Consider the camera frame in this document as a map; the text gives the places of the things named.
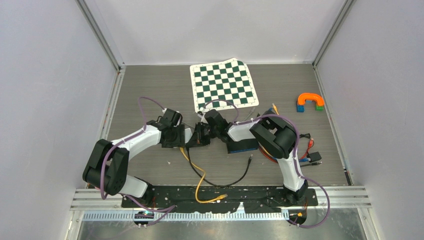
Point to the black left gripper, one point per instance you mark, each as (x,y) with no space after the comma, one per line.
(179,142)

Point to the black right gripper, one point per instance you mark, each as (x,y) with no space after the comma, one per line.
(197,138)

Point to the black network switch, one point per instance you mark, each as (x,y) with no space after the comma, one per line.
(242,146)

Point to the small white grey hub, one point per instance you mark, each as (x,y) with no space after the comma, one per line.
(187,135)

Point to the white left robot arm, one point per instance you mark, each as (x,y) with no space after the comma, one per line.
(107,166)

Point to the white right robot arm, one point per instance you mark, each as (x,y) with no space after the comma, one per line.
(268,131)

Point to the green white chessboard mat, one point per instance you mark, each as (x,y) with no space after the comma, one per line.
(217,85)

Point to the blue toy block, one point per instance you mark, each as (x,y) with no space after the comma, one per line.
(300,107)

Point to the black power adapter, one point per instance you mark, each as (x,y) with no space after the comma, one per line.
(314,157)

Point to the orange arch toy block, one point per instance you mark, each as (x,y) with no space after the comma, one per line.
(303,97)

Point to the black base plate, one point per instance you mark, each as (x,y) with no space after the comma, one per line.
(219,200)

